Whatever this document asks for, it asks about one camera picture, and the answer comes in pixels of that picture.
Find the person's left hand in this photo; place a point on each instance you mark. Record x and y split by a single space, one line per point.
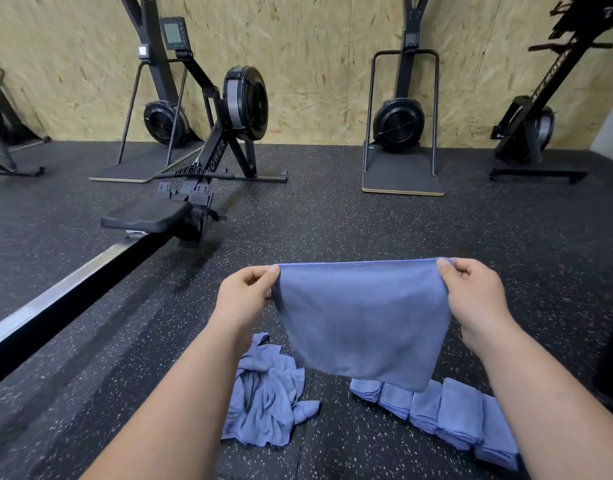
245 300

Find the person's right hand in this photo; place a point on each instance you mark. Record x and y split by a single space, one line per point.
476 300

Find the blue towel pile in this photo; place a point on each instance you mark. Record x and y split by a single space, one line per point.
266 395

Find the row of blue towels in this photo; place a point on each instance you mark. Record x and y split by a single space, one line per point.
496 435
396 400
366 315
459 413

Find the plain blue towel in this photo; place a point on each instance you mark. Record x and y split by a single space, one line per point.
427 410

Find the person's left forearm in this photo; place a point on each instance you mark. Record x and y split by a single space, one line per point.
167 415

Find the person's right forearm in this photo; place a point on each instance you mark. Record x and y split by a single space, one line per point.
566 410

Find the black upright exercise machine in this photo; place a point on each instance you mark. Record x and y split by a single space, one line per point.
521 130

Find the black ski trainer wooden-edged platform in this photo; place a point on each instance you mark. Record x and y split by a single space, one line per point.
399 123

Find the black ski trainer grey platform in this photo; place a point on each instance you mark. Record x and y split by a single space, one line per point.
157 120

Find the black rowing machine with rail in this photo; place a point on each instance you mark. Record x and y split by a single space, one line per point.
107 260

